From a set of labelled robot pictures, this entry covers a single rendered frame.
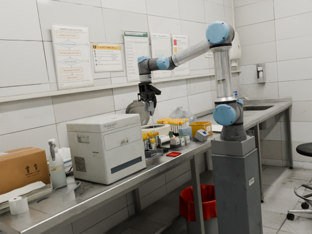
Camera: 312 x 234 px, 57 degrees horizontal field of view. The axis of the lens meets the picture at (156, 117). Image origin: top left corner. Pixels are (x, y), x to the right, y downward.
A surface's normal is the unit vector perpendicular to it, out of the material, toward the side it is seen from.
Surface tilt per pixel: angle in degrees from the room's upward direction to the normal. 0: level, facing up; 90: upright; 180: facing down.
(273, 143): 90
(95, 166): 90
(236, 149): 90
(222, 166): 90
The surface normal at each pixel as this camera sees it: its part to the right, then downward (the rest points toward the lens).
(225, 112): -0.46, 0.28
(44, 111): 0.77, 0.00
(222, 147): -0.62, 0.17
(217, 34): -0.48, 0.01
